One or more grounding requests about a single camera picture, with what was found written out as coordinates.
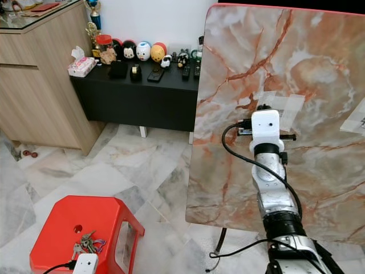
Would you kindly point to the white printed paper sheet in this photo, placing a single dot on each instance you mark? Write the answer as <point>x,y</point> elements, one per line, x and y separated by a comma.
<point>355,117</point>

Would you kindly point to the yellow round plush toy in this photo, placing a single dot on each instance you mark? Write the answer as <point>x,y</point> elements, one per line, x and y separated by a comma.
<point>158,52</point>

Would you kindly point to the red book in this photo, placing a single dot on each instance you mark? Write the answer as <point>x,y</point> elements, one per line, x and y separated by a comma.
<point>44,7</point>

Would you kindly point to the jar with red lid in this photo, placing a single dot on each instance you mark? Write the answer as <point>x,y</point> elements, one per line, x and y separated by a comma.
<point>104,41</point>

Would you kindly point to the red plastic stool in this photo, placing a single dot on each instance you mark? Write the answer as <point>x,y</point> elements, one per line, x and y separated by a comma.
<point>63,220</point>

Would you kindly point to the small red floor object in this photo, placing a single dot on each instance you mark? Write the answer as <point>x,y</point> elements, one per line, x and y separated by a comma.
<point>28,153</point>

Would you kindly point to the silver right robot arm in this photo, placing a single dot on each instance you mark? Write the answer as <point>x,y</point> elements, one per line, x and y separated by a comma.
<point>279,200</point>

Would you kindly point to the black low sideboard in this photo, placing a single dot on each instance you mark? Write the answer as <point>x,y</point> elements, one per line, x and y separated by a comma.
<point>142,103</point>

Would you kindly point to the orange marble pattern table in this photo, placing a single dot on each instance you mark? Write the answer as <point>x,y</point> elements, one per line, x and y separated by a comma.
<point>331,182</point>

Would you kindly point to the bunch of keys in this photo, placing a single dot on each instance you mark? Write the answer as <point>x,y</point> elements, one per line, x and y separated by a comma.
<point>88,244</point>

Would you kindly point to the small black white figure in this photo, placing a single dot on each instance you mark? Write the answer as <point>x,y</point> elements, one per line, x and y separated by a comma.
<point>182,59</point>

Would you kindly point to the white round plush toy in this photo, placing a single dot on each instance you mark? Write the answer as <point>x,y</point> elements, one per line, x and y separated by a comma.
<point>144,52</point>

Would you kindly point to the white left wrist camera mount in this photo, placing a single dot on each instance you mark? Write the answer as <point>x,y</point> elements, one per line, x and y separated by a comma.
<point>86,264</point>

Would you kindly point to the black tape dispenser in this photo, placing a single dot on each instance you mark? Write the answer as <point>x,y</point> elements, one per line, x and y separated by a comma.
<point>136,73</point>

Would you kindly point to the small brown teddy figure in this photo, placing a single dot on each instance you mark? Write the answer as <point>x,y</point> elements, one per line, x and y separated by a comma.
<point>108,56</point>

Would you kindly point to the gold trophy with blue top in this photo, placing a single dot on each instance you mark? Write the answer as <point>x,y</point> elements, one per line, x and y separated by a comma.
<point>94,16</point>

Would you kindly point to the light wooden cabinet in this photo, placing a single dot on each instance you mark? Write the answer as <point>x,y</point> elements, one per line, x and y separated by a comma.
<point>45,85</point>

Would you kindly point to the black remote control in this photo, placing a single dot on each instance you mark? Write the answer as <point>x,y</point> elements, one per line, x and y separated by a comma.
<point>197,68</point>
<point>185,72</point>

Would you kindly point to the black round plush toy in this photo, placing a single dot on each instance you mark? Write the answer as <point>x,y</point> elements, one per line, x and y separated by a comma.
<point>128,51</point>

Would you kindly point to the small white panda figure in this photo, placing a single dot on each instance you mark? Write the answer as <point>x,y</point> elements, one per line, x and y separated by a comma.
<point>166,61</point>

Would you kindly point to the pink tissue box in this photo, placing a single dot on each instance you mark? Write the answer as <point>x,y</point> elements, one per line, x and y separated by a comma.
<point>81,66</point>

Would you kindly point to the black curved table leg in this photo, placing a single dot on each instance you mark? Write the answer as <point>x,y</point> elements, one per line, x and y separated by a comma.
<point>219,242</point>

